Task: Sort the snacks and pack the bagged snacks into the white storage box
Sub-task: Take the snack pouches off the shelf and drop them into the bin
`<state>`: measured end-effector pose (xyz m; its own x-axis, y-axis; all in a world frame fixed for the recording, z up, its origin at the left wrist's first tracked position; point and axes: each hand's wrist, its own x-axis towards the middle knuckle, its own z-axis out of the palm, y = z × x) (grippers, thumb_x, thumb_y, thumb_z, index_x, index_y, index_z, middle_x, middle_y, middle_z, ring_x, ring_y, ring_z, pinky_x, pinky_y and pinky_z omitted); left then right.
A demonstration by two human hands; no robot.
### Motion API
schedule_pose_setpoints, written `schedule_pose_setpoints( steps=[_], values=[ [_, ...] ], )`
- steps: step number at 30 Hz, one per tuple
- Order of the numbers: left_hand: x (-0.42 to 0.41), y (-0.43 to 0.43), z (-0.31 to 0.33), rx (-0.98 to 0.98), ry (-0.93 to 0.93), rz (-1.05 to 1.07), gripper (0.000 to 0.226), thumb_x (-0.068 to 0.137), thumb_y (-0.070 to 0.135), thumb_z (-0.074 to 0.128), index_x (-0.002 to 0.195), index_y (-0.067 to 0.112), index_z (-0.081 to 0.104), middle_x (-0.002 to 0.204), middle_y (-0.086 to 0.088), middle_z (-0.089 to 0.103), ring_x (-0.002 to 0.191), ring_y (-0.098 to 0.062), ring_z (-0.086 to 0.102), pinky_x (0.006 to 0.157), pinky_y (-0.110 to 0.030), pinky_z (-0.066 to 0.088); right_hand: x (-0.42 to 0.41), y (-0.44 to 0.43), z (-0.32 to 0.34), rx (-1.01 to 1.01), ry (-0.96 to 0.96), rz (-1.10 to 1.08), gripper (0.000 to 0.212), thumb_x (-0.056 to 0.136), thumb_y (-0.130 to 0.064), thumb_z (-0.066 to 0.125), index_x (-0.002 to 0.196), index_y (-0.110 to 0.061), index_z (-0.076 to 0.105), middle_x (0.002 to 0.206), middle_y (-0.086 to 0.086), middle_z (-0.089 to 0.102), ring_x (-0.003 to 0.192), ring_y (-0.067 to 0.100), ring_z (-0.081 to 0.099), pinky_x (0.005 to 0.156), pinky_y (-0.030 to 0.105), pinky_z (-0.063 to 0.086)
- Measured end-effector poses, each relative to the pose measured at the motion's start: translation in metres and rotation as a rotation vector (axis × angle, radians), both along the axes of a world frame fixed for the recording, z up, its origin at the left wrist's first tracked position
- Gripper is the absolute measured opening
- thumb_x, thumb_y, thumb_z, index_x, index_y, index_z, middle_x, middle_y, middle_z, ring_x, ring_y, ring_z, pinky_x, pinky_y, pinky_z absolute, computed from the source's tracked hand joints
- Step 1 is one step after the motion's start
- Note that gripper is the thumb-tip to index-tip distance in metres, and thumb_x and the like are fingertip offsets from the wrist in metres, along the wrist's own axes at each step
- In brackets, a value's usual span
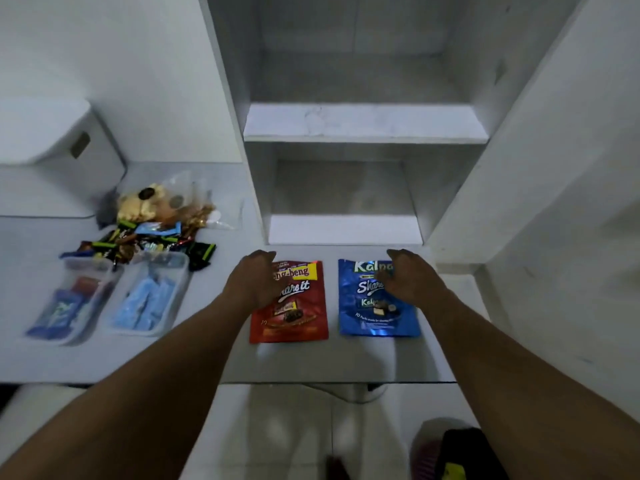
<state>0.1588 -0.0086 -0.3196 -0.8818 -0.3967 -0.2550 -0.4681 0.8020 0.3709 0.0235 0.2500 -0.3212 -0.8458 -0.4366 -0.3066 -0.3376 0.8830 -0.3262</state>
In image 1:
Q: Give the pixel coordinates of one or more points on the blue snack pouch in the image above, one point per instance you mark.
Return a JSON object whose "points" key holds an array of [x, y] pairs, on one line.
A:
{"points": [[370, 324]]}

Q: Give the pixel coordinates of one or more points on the red snack pouch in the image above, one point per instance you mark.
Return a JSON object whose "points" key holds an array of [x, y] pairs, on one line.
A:
{"points": [[300, 319]]}

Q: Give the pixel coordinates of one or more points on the clear plastic container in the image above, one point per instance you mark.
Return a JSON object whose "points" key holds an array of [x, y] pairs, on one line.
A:
{"points": [[92, 314], [177, 274]]}

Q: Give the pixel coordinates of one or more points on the small red snack packet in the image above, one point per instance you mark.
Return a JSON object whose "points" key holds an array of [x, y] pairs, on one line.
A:
{"points": [[86, 286]]}

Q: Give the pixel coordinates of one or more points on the person's right forearm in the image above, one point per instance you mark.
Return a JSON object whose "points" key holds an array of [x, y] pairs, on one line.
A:
{"points": [[525, 394]]}

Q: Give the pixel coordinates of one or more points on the pile of small snack bars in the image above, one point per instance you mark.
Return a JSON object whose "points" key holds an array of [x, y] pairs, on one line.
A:
{"points": [[145, 242]]}

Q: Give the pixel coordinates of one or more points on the person's right hand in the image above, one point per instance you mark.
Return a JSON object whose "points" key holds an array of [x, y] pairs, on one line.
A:
{"points": [[415, 279]]}

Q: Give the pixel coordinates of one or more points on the white plastic storage bin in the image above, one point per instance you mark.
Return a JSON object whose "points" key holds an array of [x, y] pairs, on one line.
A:
{"points": [[45, 154]]}

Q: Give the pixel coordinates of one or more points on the person's left hand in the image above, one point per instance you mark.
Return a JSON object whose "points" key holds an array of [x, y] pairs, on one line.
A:
{"points": [[252, 282]]}

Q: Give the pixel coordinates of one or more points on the black and pink floor object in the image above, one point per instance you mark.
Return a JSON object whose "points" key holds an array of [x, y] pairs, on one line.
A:
{"points": [[465, 454]]}

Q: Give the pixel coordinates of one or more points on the stack of light blue packets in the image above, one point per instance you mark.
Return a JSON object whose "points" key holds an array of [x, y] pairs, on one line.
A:
{"points": [[142, 304]]}

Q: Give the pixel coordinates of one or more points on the clear bag of beige curls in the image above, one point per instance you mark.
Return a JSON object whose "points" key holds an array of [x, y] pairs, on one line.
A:
{"points": [[200, 217]]}

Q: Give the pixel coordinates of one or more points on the bunch of dark blue packets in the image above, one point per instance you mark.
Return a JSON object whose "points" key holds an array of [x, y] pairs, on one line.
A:
{"points": [[55, 314]]}

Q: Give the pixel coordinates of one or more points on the person's left forearm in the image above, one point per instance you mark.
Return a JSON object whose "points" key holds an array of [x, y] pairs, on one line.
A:
{"points": [[140, 394]]}

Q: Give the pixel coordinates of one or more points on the white wooden shelf unit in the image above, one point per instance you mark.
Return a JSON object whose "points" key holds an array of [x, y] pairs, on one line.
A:
{"points": [[360, 122]]}

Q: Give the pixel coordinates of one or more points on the clear bag of yellow sticks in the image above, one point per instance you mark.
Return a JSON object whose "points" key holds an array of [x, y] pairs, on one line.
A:
{"points": [[137, 207]]}

